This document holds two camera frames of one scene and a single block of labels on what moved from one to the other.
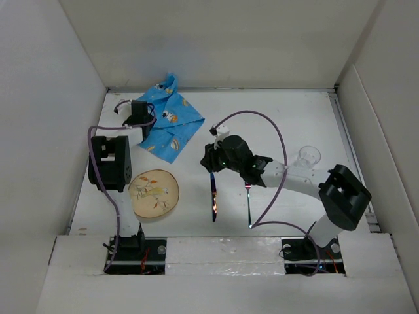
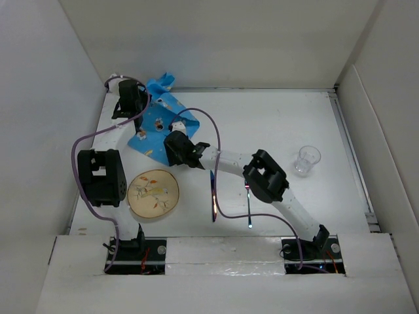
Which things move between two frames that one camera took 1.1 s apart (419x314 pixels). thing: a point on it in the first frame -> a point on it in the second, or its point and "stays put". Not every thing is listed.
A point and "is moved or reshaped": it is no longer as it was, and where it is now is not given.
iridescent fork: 248,186 stays put
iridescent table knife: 214,196 stays put
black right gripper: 209,159 -> 173,159
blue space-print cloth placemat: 177,120 is moved or reshaped
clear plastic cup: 308,157 stays put
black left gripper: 127,122 -> 145,98
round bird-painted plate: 154,193 stays put
